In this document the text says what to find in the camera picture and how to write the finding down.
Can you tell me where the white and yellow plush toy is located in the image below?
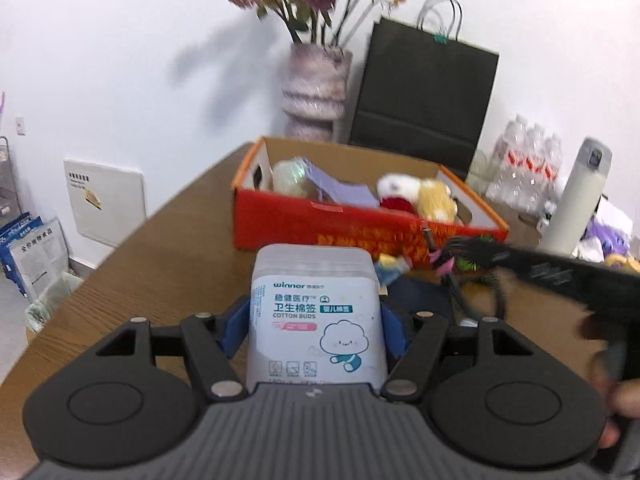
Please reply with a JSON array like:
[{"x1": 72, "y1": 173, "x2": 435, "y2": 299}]
[{"x1": 376, "y1": 172, "x2": 458, "y2": 223}]

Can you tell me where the small colourful toy figure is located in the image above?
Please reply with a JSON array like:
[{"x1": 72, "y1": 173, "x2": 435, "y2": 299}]
[{"x1": 375, "y1": 252, "x2": 413, "y2": 286}]

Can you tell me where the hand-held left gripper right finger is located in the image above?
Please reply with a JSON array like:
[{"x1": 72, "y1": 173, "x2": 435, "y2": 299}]
[{"x1": 381, "y1": 302, "x2": 540, "y2": 402}]

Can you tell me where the black paper bag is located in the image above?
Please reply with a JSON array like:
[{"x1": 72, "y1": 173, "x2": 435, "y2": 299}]
[{"x1": 347, "y1": 0, "x2": 501, "y2": 181}]

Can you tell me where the clear plastic container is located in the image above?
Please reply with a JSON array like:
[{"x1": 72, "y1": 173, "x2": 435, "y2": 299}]
[{"x1": 467, "y1": 150, "x2": 493, "y2": 181}]

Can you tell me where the pack of water bottles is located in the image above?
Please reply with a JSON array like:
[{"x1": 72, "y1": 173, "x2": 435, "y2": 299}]
[{"x1": 485, "y1": 115, "x2": 566, "y2": 216}]

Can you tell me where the brown wooden desktop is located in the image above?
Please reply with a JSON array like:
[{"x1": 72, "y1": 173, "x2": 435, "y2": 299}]
[{"x1": 0, "y1": 142, "x2": 640, "y2": 463}]

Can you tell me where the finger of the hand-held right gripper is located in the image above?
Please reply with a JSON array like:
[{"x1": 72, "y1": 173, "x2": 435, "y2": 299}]
[{"x1": 501, "y1": 243, "x2": 592, "y2": 307}]

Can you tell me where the white crumpled tissue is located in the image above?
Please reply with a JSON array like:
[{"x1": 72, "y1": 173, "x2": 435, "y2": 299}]
[{"x1": 575, "y1": 237, "x2": 607, "y2": 262}]

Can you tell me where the person's right hand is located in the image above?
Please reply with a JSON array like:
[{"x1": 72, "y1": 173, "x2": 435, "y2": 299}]
[{"x1": 597, "y1": 380, "x2": 640, "y2": 451}]

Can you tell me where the clear plastic waste bag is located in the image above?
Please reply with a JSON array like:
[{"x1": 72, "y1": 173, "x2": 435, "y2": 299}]
[{"x1": 25, "y1": 270, "x2": 83, "y2": 333}]

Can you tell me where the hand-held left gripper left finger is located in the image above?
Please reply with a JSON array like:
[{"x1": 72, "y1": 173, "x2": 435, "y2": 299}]
[{"x1": 92, "y1": 300, "x2": 251, "y2": 403}]

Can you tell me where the red cardboard box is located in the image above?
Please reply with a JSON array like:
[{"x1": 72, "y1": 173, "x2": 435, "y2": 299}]
[{"x1": 231, "y1": 136, "x2": 511, "y2": 268}]

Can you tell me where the mottled purple ceramic vase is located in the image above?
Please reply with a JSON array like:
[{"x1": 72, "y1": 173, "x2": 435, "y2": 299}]
[{"x1": 280, "y1": 42, "x2": 353, "y2": 143}]

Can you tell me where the white thermos bottle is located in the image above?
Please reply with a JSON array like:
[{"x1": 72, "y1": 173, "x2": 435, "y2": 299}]
[{"x1": 540, "y1": 137, "x2": 613, "y2": 256}]

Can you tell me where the white cotton bud box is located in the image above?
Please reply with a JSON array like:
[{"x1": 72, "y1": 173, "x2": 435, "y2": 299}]
[{"x1": 245, "y1": 244, "x2": 391, "y2": 392}]

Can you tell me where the wooden ring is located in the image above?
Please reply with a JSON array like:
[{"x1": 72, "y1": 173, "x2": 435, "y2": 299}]
[{"x1": 605, "y1": 254, "x2": 640, "y2": 273}]

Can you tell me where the red plush item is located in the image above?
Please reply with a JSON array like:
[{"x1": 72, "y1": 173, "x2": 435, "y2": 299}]
[{"x1": 380, "y1": 197, "x2": 418, "y2": 216}]

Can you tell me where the black braided cable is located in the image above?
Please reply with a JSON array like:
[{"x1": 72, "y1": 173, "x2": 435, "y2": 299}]
[{"x1": 430, "y1": 235, "x2": 508, "y2": 323}]

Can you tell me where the stack of blue printed bags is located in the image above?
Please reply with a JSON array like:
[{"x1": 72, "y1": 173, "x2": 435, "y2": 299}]
[{"x1": 0, "y1": 212, "x2": 71, "y2": 301}]

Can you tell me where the dark blue round pouch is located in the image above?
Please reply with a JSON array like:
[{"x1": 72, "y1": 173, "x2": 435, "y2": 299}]
[{"x1": 382, "y1": 277, "x2": 458, "y2": 326}]

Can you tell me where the white wall panel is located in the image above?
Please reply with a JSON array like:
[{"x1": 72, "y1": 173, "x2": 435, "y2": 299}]
[{"x1": 63, "y1": 159, "x2": 147, "y2": 248}]

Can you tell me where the metal wire rack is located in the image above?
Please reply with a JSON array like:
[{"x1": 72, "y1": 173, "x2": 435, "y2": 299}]
[{"x1": 0, "y1": 135, "x2": 23, "y2": 221}]

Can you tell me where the purple plastic bag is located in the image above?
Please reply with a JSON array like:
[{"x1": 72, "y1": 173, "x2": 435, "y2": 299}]
[{"x1": 590, "y1": 207, "x2": 636, "y2": 256}]

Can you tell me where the purple cloth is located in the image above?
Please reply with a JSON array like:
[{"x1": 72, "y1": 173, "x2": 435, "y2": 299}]
[{"x1": 302, "y1": 157, "x2": 381, "y2": 208}]

